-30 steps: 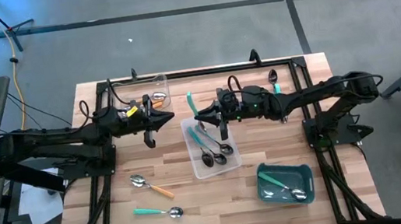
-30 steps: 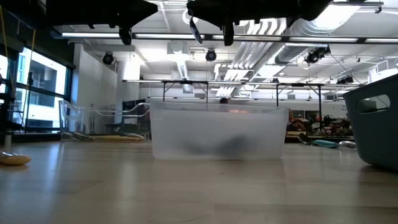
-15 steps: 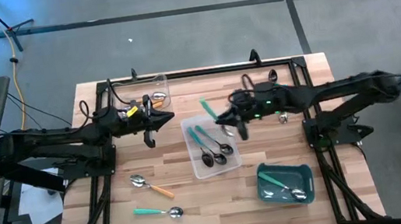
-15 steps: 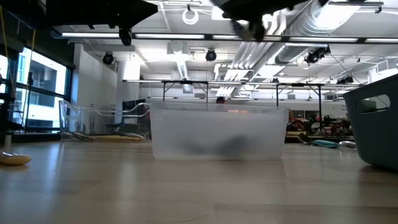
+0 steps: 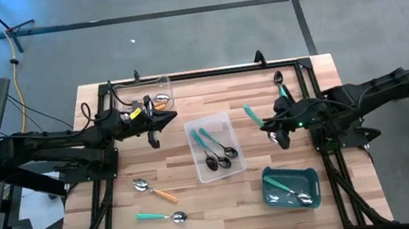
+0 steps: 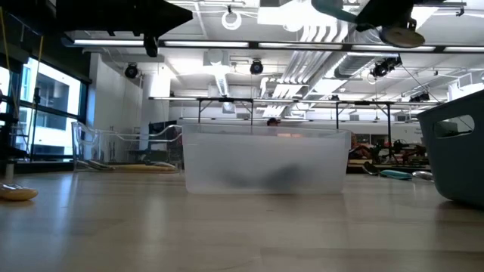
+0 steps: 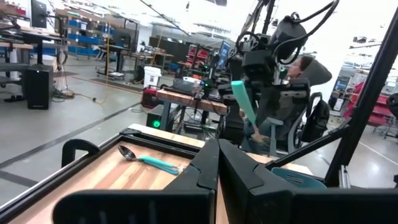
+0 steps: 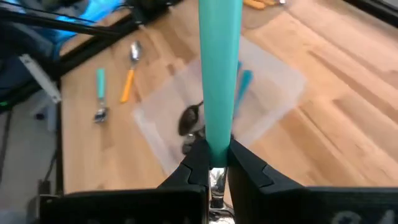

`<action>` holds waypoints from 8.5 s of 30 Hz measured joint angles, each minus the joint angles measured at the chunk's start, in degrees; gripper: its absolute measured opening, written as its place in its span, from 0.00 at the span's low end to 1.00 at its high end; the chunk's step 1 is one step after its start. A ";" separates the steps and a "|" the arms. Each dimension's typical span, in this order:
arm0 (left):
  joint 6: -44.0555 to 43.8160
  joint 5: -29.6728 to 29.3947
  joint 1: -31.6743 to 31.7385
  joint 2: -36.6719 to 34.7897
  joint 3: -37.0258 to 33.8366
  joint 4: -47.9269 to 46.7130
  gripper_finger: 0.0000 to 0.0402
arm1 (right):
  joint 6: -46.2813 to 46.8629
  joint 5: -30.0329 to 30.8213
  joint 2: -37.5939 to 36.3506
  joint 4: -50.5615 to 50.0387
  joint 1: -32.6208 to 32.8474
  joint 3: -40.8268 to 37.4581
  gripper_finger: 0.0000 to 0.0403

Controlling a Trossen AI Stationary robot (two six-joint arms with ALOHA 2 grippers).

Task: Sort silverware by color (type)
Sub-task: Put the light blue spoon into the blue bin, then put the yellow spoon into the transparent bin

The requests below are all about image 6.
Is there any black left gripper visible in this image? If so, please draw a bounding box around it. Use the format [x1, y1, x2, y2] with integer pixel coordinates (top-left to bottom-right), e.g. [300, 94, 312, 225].
[94, 0, 194, 59]

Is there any black round ceiling spotlight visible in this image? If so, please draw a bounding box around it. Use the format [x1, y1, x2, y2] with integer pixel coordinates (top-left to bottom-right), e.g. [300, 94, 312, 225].
[249, 58, 265, 76]
[123, 63, 140, 80]

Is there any long linear ceiling light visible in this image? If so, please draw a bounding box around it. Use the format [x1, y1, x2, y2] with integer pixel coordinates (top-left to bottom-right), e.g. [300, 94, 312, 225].
[64, 36, 484, 54]

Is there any black ceiling light cluster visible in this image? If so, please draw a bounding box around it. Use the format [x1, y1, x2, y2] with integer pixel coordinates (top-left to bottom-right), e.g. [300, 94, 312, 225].
[408, 91, 431, 104]
[370, 55, 403, 79]

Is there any black monitor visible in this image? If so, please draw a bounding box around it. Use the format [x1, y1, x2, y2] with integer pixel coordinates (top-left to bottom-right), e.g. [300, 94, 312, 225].
[147, 119, 178, 143]

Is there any clear plastic container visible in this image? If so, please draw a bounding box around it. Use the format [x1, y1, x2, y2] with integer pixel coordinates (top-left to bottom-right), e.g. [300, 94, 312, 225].
[71, 120, 185, 174]

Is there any large window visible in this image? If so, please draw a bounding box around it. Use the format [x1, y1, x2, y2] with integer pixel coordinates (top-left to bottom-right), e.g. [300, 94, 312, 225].
[0, 56, 90, 163]

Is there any black tripod stand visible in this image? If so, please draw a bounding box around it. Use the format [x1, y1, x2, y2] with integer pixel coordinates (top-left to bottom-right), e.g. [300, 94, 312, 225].
[31, 85, 42, 162]

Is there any black table clamp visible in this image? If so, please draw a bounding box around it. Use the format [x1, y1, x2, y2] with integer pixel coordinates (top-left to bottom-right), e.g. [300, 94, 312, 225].
[363, 161, 380, 177]

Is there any frosted plastic bin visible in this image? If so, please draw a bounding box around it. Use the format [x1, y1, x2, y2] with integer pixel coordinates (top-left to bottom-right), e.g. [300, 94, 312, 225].
[181, 124, 352, 195]

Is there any black shelf rack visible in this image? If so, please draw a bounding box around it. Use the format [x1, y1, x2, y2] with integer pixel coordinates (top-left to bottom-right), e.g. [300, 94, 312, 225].
[0, 90, 20, 162]

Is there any ribbed silver duct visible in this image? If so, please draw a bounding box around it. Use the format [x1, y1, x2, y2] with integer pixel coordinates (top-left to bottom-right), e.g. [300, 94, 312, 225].
[332, 52, 381, 79]

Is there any white coiled cable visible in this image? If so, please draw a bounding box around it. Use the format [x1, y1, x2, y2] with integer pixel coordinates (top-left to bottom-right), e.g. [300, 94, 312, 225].
[220, 10, 244, 32]

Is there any white air duct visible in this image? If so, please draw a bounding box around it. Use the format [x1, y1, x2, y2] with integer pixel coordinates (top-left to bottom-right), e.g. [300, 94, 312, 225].
[203, 48, 232, 97]

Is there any yellow cable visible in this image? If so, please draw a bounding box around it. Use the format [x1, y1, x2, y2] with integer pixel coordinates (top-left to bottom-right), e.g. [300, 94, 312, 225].
[0, 6, 47, 128]

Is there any grey-teal basket with handles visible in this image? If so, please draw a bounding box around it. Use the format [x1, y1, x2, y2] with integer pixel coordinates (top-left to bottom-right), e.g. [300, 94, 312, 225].
[417, 89, 484, 208]

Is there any black aluminium rig frame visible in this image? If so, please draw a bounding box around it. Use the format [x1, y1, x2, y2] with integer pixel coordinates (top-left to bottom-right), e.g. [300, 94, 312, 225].
[0, 160, 148, 175]

